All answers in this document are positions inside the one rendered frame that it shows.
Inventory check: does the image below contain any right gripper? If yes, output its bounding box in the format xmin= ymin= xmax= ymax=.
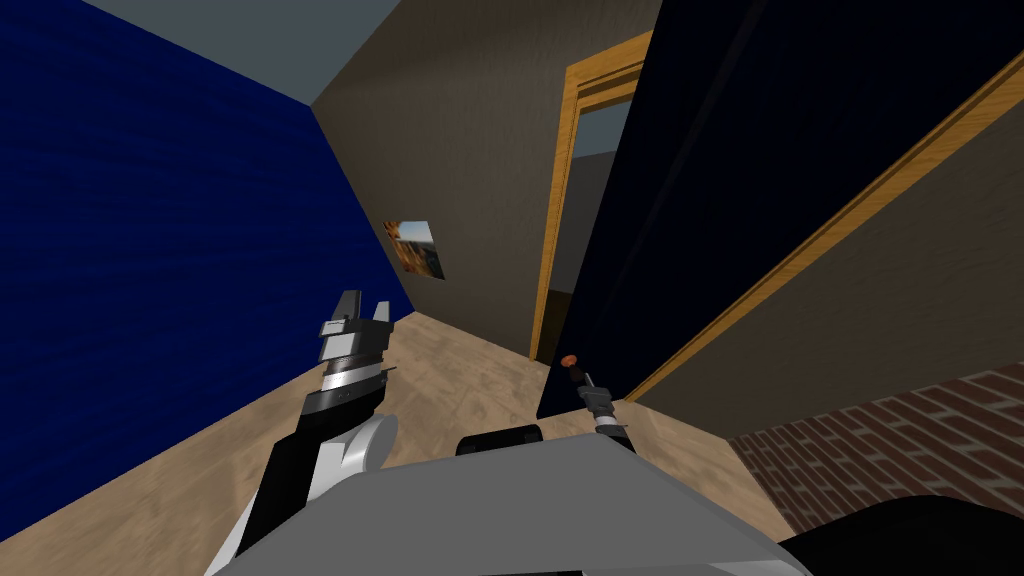
xmin=577 ymin=371 xmax=614 ymax=414

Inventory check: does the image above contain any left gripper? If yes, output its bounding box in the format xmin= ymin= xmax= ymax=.
xmin=318 ymin=290 xmax=396 ymax=365

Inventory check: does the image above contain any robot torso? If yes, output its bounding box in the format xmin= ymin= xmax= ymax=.
xmin=209 ymin=426 xmax=814 ymax=576

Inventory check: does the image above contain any dark blue door leaf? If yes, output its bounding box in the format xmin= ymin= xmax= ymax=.
xmin=535 ymin=0 xmax=1024 ymax=421

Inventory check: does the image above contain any landscape picture on wall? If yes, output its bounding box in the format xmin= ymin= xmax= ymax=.
xmin=382 ymin=220 xmax=447 ymax=282

